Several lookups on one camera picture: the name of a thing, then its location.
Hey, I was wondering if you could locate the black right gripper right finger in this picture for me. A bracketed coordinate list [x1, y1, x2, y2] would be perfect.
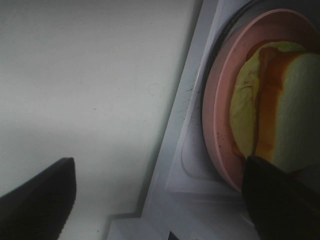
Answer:
[241, 156, 320, 240]

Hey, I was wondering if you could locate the glass microwave turntable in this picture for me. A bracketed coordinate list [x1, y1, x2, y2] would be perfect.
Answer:
[199, 0, 256, 126]

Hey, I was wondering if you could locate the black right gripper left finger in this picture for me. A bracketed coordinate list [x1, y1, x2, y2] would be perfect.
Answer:
[0, 157, 77, 240]

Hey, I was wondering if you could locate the white microwave oven body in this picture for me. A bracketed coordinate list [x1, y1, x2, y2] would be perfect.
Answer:
[106, 0, 320, 240]

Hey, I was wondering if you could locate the pink round plate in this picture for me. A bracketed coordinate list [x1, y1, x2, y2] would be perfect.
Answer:
[202, 8, 320, 191]

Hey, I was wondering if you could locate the sandwich with lettuce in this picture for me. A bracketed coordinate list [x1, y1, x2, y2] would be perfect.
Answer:
[229, 40, 320, 173]

